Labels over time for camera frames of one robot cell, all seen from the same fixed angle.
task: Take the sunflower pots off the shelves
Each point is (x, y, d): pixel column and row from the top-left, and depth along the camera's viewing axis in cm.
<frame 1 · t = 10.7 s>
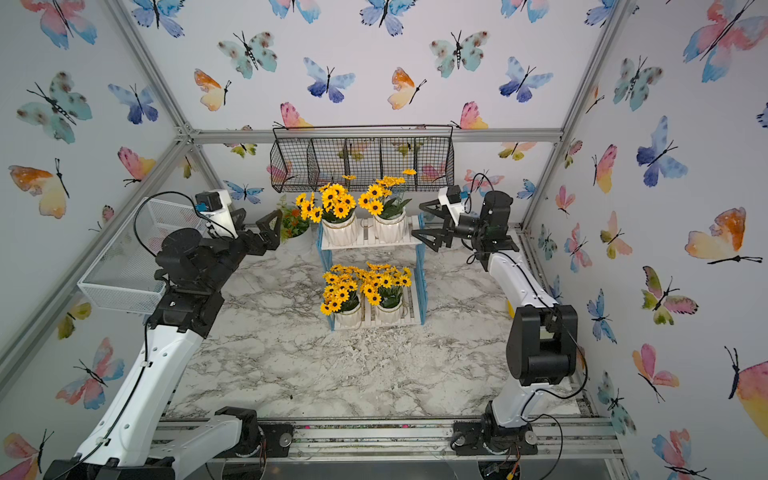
left hand: (261, 209, 65), fingers open
right hand: (420, 217, 76), fingers open
blue white wooden shelf: (410, 309, 97), point 2 cm above the table
sunflower pot bottom left: (340, 296, 80), point 20 cm above the table
sunflower pot bottom right: (382, 285, 84), point 18 cm above the table
orange flower green plant pot: (297, 233, 104), point 13 cm above the table

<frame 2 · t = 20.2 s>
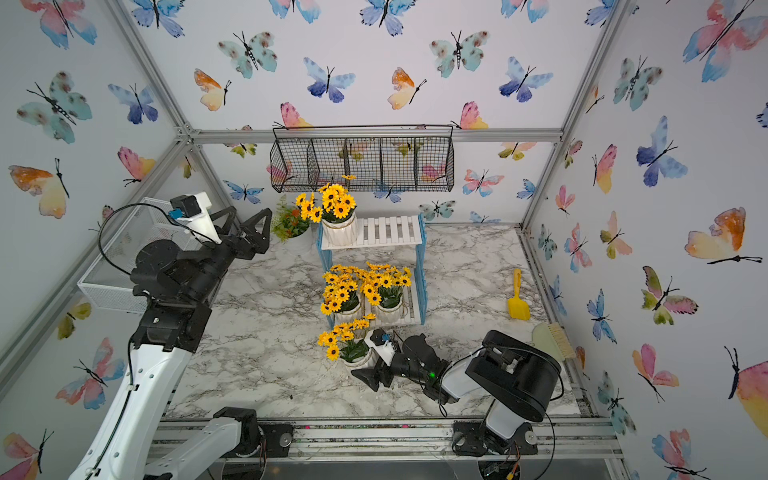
left hand: (250, 208, 60), fingers open
right hand: (362, 357, 80), fingers open
sunflower pot top right: (346, 342, 79), point 13 cm above the table
yellow plastic garden shovel: (517, 307, 100), on the table
the other named things where they were.

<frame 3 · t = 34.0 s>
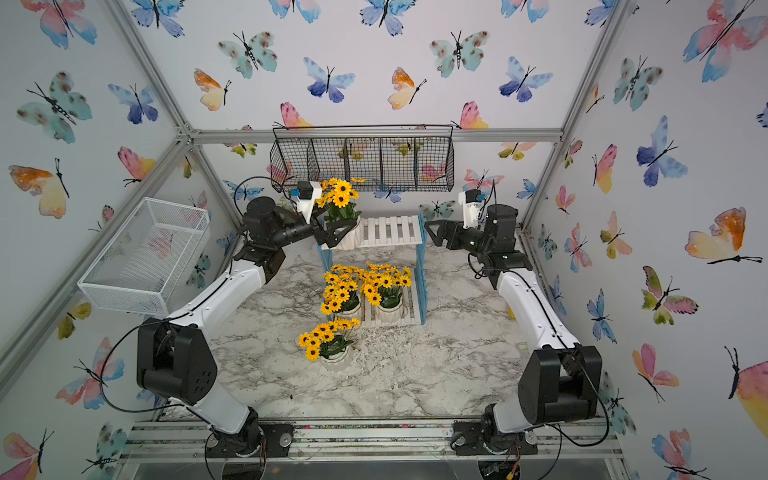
left hand: (347, 207, 73), fingers open
right hand: (440, 221, 78), fingers open
sunflower pot top right: (329, 341, 79), point 13 cm above the table
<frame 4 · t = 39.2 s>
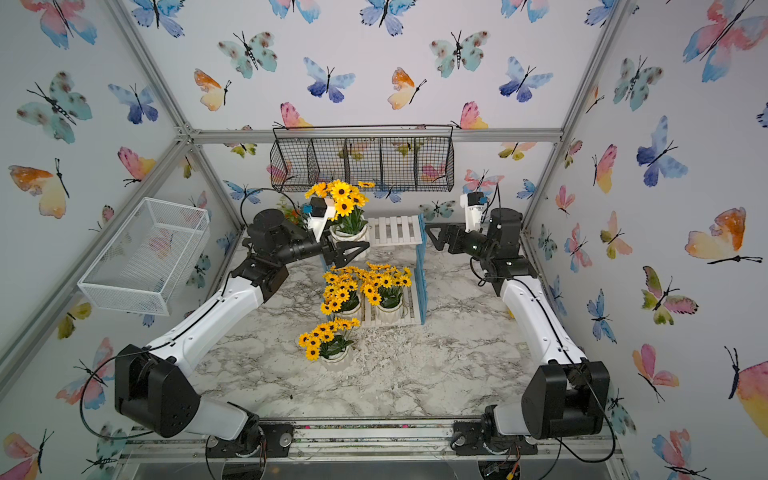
left hand: (360, 227, 68), fingers open
right hand: (440, 224, 76), fingers open
